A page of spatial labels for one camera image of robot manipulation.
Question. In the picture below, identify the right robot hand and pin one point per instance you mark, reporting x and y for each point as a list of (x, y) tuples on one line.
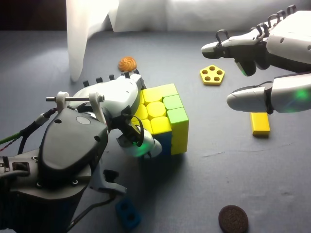
[(286, 41)]

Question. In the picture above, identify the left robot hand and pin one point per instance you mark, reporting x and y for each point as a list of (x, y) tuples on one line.
[(116, 94)]

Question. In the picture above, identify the Rubik's cube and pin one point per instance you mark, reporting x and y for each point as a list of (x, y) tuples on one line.
[(162, 109)]

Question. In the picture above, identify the brown swirl cookie toy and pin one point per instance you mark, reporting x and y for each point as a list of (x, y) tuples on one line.
[(127, 64)]

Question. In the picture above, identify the yellow pentagon block with holes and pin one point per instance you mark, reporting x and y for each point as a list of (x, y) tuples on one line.
[(212, 81)]

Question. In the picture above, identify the yellow rectangular block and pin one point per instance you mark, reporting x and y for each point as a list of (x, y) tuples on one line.
[(260, 125)]

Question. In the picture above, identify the white backdrop sheet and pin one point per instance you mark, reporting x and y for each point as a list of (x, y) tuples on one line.
[(194, 14)]

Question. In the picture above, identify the blue two-hole rectangular block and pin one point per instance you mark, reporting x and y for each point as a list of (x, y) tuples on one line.
[(128, 218)]

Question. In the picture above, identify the grey table cloth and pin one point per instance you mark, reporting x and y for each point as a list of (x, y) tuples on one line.
[(218, 174)]

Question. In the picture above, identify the dark chocolate sandwich cookie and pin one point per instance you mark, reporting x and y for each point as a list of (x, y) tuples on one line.
[(233, 219)]

